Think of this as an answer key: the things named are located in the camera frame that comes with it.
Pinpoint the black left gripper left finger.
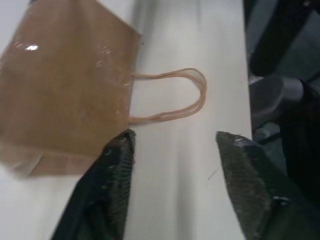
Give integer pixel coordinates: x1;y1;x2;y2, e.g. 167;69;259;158
49;128;137;240

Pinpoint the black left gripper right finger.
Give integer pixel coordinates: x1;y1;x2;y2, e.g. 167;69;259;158
215;131;320;240

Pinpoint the brown paper bag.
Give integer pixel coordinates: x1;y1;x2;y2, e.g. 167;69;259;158
0;0;207;178

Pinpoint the grey robot foot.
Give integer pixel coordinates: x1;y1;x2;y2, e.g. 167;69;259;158
249;74;305;128

